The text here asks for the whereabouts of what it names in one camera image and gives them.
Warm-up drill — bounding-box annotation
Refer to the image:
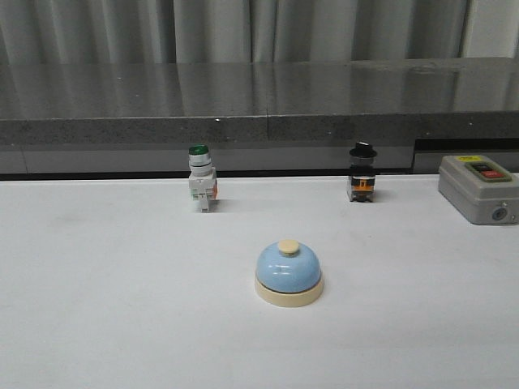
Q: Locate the blue call bell cream base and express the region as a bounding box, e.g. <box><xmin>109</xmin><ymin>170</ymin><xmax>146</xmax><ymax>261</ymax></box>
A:
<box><xmin>255</xmin><ymin>239</ymin><xmax>324</xmax><ymax>308</ymax></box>

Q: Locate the grey granite counter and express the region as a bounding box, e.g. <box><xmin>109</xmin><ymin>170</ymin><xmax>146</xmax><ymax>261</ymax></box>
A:
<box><xmin>1</xmin><ymin>58</ymin><xmax>518</xmax><ymax>179</ymax></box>

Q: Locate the grey curtain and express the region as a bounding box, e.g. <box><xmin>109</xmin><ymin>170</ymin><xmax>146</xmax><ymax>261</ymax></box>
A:
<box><xmin>1</xmin><ymin>1</ymin><xmax>470</xmax><ymax>65</ymax></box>

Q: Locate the green push button switch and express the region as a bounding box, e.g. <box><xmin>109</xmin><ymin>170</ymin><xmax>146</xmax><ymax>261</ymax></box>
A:
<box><xmin>188</xmin><ymin>144</ymin><xmax>218</xmax><ymax>212</ymax></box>

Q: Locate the black rotary selector switch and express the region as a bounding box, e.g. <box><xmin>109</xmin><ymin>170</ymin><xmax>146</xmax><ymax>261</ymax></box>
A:
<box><xmin>347</xmin><ymin>142</ymin><xmax>377</xmax><ymax>203</ymax></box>

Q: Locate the grey on off switch box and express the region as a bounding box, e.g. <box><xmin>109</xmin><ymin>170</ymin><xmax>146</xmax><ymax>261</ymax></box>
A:
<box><xmin>439</xmin><ymin>155</ymin><xmax>518</xmax><ymax>224</ymax></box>

